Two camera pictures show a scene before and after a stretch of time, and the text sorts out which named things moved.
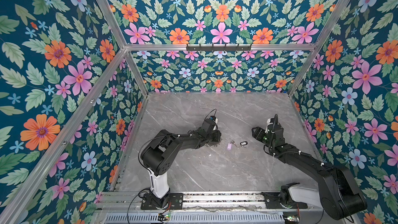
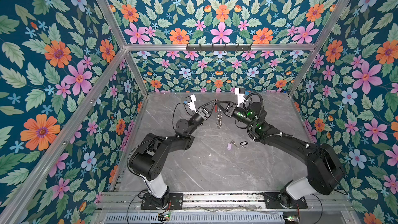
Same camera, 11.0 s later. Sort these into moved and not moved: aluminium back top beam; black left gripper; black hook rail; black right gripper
Moved: black right gripper; black left gripper
Not moved: aluminium back top beam; black hook rail
